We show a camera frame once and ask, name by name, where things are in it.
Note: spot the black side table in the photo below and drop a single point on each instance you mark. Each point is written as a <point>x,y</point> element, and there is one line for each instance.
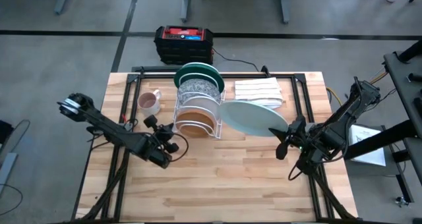
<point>400,82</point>

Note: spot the red black power station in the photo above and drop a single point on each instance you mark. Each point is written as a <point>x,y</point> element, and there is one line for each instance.
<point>183,49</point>

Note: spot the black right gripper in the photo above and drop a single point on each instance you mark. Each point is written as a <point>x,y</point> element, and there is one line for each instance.
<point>305,140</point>

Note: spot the white paper booklet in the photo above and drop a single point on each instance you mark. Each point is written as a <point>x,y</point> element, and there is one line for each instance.
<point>366,145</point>

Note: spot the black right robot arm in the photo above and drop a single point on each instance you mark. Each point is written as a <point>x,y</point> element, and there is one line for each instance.
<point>343,122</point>

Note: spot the white folded towel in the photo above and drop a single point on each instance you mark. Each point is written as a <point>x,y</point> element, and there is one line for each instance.
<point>260,89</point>

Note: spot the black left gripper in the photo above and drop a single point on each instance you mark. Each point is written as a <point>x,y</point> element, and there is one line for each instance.
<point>158,148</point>

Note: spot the grey desk leg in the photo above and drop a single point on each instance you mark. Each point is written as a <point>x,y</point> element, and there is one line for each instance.
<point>62,0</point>
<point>186,3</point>
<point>285,3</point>

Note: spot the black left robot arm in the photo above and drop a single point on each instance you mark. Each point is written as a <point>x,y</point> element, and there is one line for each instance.
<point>108,130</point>

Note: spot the black aluminium table frame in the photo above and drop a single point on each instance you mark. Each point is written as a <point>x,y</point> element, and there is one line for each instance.
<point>151,75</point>

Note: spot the white ceramic mug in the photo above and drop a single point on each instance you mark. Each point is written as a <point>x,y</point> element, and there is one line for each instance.
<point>148,103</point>

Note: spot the small caster wheel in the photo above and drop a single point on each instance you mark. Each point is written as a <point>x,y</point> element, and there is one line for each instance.
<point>402,201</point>

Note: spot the brown divided plate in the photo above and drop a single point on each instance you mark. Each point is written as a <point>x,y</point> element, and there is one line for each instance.
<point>194,125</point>

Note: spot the blue floral patterned plate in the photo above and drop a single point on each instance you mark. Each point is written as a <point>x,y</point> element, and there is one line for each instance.
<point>198,87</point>

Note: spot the dark green plate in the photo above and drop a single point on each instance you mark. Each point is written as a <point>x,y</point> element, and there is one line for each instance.
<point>198,67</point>

